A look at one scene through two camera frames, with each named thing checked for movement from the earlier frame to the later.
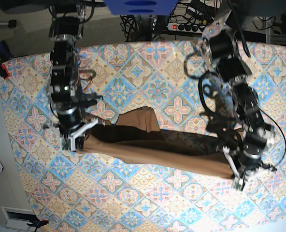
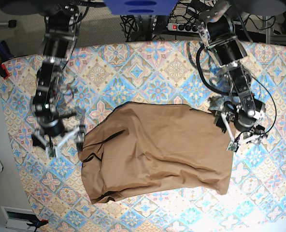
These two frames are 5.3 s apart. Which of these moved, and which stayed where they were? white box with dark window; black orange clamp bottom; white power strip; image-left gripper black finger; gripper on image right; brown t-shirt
Moved: brown t-shirt; gripper on image right
Stayed: white power strip; white box with dark window; image-left gripper black finger; black orange clamp bottom
